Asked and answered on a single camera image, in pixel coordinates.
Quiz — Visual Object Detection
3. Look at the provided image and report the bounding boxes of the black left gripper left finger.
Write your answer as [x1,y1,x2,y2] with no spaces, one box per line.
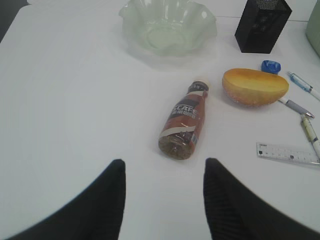
[11,159,126,240]

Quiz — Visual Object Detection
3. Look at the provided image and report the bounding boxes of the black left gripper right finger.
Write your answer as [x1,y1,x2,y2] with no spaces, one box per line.
[203,158,320,240]

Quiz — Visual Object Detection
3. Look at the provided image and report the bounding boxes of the brown coffee drink bottle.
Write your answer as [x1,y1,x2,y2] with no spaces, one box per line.
[158,77,210,160]

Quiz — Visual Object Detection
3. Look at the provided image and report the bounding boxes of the golden bread loaf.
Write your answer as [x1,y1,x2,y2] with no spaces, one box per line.
[222,68,289,107]

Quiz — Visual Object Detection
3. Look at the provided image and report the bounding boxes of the cream yellow ballpoint pen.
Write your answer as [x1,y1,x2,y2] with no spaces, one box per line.
[300,114,320,163]

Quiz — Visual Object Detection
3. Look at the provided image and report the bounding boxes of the white grey ballpoint pen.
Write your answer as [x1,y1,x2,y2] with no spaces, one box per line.
[278,97,315,119]

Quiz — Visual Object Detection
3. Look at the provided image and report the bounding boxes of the blue white ballpoint pen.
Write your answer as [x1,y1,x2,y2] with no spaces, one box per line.
[287,71,320,100]

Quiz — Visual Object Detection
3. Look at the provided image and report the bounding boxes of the blue pencil sharpener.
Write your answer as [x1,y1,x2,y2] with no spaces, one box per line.
[261,60,281,75]

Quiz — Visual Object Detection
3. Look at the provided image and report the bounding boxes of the black mesh pen holder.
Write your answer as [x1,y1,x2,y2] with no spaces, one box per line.
[234,0,292,54]

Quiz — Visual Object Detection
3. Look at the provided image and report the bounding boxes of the pale green plastic basket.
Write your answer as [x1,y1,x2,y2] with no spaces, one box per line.
[305,0,320,56]

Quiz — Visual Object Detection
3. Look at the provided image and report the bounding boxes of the clear plastic ruler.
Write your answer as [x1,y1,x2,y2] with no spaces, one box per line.
[256,142,320,166]

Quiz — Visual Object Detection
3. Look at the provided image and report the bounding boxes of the pale green wavy glass bowl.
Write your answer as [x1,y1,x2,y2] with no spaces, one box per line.
[118,0,217,57]

